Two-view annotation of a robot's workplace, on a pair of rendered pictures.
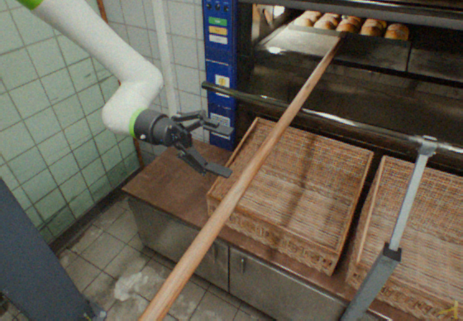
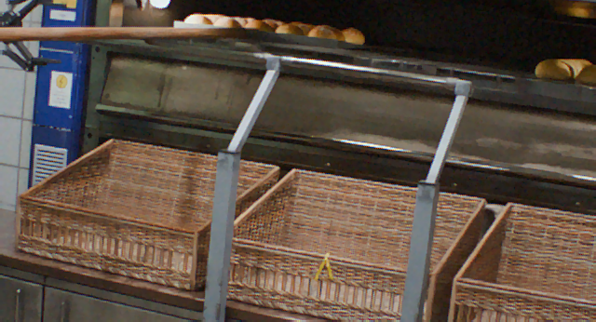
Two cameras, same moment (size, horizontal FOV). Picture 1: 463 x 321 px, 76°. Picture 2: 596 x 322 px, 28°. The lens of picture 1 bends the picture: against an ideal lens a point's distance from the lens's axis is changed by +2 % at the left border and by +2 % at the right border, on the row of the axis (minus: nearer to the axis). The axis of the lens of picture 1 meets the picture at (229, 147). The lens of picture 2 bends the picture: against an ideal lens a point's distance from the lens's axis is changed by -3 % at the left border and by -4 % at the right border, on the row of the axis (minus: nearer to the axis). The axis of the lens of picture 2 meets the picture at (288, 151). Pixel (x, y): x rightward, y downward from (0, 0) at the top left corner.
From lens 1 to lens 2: 2.41 m
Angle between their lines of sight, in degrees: 33
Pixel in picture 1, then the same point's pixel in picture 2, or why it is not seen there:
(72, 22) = not seen: outside the picture
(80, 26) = not seen: outside the picture
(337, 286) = (199, 296)
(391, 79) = (284, 52)
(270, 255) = (107, 275)
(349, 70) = (236, 46)
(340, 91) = (230, 81)
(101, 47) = not seen: outside the picture
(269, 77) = (133, 72)
